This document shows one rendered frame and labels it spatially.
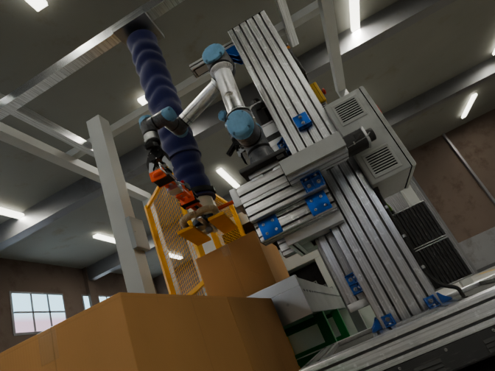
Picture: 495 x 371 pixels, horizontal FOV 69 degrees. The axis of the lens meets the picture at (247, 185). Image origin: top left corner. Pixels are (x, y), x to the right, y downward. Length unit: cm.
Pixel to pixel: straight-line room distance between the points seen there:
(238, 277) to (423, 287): 98
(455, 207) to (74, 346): 1163
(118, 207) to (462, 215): 1024
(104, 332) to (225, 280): 136
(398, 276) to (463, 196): 1065
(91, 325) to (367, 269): 113
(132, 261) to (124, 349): 245
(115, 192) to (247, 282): 183
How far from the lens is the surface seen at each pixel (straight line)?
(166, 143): 242
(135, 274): 321
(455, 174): 1239
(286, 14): 402
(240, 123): 157
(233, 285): 213
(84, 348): 88
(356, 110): 181
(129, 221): 332
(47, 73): 362
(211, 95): 194
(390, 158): 171
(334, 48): 477
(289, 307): 196
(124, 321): 82
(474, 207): 1220
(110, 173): 364
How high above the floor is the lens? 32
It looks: 24 degrees up
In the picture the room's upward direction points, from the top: 24 degrees counter-clockwise
